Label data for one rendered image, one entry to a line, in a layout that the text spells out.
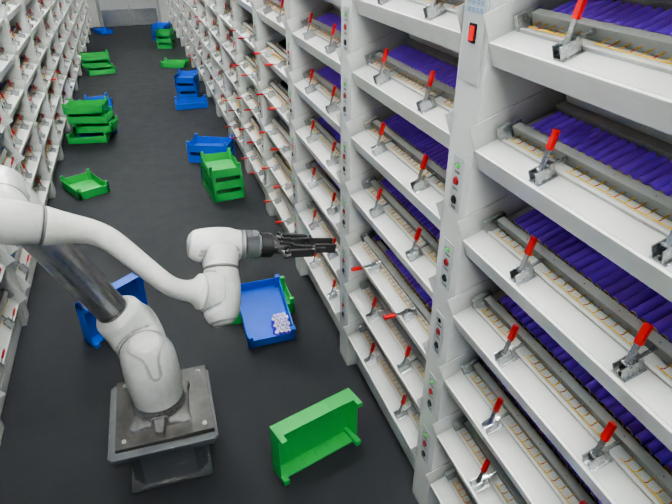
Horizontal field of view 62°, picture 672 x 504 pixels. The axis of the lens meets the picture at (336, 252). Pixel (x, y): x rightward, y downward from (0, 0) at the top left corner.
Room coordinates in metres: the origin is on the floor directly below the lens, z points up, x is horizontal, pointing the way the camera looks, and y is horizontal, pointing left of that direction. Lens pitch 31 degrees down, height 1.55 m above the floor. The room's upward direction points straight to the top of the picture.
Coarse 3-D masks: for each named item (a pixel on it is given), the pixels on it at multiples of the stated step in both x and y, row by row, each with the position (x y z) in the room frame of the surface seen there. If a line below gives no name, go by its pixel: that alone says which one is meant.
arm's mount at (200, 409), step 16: (192, 368) 1.45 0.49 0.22; (192, 384) 1.37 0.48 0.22; (128, 400) 1.31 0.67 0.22; (192, 400) 1.30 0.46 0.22; (208, 400) 1.30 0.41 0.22; (128, 416) 1.24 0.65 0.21; (192, 416) 1.24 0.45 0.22; (208, 416) 1.24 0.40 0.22; (128, 432) 1.18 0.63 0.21; (144, 432) 1.18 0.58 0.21; (176, 432) 1.17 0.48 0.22; (192, 432) 1.17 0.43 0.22; (208, 432) 1.19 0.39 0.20; (128, 448) 1.12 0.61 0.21
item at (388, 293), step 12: (360, 228) 1.72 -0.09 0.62; (372, 228) 1.73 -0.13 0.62; (348, 240) 1.70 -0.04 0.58; (360, 240) 1.72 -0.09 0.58; (360, 252) 1.65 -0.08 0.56; (360, 264) 1.61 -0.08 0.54; (372, 276) 1.51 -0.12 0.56; (384, 276) 1.49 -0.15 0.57; (384, 288) 1.44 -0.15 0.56; (396, 288) 1.42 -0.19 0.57; (384, 300) 1.43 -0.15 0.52; (396, 300) 1.37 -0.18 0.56; (420, 300) 1.34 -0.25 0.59; (396, 312) 1.32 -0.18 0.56; (408, 324) 1.26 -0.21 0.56; (420, 324) 1.25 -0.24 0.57; (420, 336) 1.20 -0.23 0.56; (420, 348) 1.17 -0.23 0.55
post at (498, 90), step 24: (504, 0) 1.05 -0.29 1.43; (480, 72) 1.05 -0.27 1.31; (504, 72) 1.06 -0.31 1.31; (456, 96) 1.12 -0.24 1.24; (480, 96) 1.04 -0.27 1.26; (504, 96) 1.06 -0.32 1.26; (528, 96) 1.08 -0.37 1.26; (456, 120) 1.12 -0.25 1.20; (480, 120) 1.04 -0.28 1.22; (456, 144) 1.11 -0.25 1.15; (480, 192) 1.05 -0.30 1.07; (504, 192) 1.07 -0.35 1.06; (456, 216) 1.07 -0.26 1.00; (456, 240) 1.06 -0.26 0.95; (456, 264) 1.05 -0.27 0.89; (456, 288) 1.04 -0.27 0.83; (432, 312) 1.13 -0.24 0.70; (432, 336) 1.11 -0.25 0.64; (456, 336) 1.05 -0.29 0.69; (432, 360) 1.10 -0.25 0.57; (456, 408) 1.06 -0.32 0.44; (432, 432) 1.06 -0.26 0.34; (432, 456) 1.05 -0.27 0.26
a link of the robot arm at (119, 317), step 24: (0, 168) 1.34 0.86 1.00; (24, 192) 1.29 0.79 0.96; (48, 264) 1.31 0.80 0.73; (72, 264) 1.34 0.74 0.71; (72, 288) 1.33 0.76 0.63; (96, 288) 1.36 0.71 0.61; (96, 312) 1.36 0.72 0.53; (120, 312) 1.39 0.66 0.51; (144, 312) 1.43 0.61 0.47; (120, 336) 1.35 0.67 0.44
